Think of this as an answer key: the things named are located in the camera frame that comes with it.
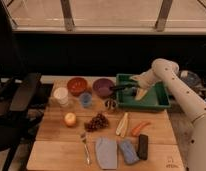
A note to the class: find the blue sponge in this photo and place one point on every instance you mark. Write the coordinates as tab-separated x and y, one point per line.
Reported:
128	151

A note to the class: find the red bowl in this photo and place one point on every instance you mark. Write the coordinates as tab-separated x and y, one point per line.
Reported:
77	85

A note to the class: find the yellow apple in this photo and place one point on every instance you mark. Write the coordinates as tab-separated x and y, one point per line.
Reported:
70	119

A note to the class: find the orange carrot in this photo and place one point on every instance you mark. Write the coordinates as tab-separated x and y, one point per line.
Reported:
137	129

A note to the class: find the blue cup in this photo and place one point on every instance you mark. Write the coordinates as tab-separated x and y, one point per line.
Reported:
85	99

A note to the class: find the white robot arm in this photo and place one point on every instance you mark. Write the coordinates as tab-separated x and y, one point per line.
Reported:
190	102

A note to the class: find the black chair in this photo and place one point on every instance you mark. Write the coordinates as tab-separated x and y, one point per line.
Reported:
15	101

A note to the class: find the dark grape bunch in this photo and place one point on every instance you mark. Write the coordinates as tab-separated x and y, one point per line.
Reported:
96	123

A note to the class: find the white cup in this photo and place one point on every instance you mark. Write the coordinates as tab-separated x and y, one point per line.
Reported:
61	95

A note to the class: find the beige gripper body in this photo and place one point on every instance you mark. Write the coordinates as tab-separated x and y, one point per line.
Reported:
140	93

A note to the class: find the small striped object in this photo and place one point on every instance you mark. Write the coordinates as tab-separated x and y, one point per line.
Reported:
110	104

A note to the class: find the silver fork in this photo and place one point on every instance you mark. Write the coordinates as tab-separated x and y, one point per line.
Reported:
83	139

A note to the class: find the black dish brush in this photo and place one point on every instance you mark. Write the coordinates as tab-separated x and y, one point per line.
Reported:
122	87

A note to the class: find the light blue cloth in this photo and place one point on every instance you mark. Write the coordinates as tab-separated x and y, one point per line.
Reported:
106	153

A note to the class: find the black rectangular block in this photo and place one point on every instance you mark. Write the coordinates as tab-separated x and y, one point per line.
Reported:
142	147

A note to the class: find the blue bucket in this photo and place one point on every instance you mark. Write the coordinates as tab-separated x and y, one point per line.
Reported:
190	78

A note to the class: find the purple bowl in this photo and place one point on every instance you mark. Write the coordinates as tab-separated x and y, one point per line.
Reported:
102	87

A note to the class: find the green plastic tray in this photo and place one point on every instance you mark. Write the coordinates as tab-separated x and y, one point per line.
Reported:
156	98

